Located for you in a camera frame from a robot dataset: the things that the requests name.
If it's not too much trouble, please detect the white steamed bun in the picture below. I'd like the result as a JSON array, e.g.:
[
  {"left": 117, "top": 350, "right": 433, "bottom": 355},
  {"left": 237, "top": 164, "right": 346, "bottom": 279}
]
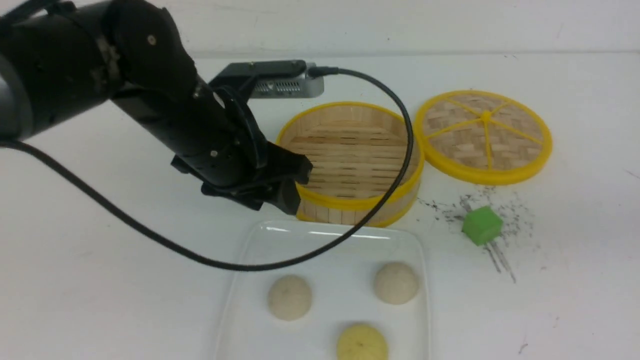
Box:
[{"left": 267, "top": 275, "right": 313, "bottom": 322}]

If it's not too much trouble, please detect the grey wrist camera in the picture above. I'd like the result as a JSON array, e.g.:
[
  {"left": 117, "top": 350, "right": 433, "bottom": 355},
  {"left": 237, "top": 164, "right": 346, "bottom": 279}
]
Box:
[{"left": 209, "top": 60, "right": 325, "bottom": 100}]

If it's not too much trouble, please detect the black camera cable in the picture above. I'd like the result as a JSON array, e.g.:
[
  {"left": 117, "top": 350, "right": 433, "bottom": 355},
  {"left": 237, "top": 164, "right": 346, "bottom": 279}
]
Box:
[{"left": 0, "top": 66, "right": 416, "bottom": 272}]

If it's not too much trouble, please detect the bamboo steamer basket yellow rim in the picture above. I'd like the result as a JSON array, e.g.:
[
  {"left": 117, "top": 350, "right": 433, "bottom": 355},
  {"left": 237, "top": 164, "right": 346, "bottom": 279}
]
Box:
[{"left": 276, "top": 101, "right": 407, "bottom": 225}]

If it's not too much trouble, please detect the beige steamed bun on plate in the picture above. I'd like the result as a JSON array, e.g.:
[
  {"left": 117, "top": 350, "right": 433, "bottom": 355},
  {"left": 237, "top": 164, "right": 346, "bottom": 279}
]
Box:
[{"left": 374, "top": 262, "right": 420, "bottom": 305}]

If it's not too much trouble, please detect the yellow steamed bun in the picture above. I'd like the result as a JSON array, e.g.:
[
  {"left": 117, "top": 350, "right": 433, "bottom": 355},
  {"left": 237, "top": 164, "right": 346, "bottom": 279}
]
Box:
[{"left": 336, "top": 323, "right": 389, "bottom": 360}]

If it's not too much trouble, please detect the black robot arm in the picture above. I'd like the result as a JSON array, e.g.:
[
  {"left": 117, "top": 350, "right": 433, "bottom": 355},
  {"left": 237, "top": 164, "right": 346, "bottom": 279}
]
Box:
[{"left": 0, "top": 0, "right": 323, "bottom": 215}]

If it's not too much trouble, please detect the green cube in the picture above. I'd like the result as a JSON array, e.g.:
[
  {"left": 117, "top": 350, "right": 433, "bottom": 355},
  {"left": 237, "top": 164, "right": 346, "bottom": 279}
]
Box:
[{"left": 462, "top": 206, "right": 504, "bottom": 247}]

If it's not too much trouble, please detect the white rectangular plate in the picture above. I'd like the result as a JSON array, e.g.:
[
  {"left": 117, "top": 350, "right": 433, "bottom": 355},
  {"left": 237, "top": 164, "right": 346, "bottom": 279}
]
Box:
[{"left": 214, "top": 220, "right": 431, "bottom": 360}]

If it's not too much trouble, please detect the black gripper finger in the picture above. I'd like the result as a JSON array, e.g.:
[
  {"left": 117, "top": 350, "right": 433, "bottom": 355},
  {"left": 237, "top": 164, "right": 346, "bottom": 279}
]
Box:
[{"left": 262, "top": 181, "right": 301, "bottom": 215}]

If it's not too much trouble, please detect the bamboo steamer lid yellow rim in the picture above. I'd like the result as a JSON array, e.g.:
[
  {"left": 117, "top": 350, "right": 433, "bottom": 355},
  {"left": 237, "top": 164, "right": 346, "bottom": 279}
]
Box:
[{"left": 413, "top": 89, "right": 553, "bottom": 186}]

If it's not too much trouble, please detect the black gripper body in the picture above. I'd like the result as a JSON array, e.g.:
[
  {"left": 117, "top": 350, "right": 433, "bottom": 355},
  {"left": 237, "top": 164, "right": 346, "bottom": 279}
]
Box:
[{"left": 171, "top": 86, "right": 281, "bottom": 210}]

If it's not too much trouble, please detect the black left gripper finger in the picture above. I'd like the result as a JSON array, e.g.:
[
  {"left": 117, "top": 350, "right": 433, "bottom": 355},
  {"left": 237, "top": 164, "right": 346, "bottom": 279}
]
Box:
[{"left": 267, "top": 142, "right": 313, "bottom": 185}]

